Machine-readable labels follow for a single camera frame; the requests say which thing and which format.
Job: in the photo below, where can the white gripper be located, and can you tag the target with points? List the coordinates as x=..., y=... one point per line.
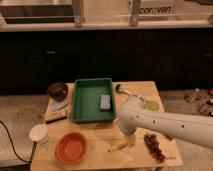
x=130, y=139

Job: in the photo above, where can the yellow banana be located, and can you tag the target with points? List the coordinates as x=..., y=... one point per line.
x=118, y=146

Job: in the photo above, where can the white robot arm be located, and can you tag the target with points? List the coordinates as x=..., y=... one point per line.
x=134, y=114

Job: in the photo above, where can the red bowl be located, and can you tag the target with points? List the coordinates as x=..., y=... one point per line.
x=71, y=148

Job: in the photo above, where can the dark brown bowl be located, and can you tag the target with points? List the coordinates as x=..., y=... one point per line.
x=58, y=91

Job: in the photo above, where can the dark grape bunch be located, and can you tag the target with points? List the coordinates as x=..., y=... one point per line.
x=153, y=146

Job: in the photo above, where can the light green cup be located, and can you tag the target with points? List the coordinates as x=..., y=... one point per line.
x=152, y=105

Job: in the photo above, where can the grey sponge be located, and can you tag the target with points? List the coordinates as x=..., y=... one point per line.
x=105, y=102

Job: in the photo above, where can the green plastic tray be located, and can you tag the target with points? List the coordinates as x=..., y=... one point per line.
x=86, y=101

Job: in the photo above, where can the white paper cup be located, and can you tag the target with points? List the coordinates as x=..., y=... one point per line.
x=39, y=134

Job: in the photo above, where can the white box with lettering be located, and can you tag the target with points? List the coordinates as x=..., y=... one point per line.
x=155, y=9

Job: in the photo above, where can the dish brush with handle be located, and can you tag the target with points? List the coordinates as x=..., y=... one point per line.
x=121, y=89

